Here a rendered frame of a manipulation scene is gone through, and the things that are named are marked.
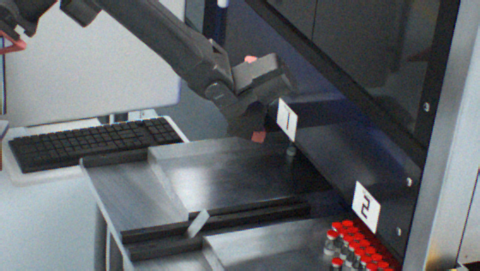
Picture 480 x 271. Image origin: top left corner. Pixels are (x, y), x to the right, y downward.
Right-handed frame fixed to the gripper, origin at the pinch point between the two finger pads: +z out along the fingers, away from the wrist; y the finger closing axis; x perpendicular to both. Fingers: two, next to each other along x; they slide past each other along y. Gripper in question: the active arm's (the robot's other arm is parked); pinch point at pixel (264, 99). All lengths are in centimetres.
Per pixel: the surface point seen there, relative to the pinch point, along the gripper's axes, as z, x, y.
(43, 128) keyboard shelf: 41, 64, -24
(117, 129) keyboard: 44, 46, -20
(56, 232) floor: 128, 96, -74
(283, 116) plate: 28.9, 2.8, -4.7
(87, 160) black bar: 16.6, 39.0, -23.8
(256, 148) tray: 41.0, 9.8, -14.6
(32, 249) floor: 117, 98, -79
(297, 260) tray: 8.1, -11.8, -28.5
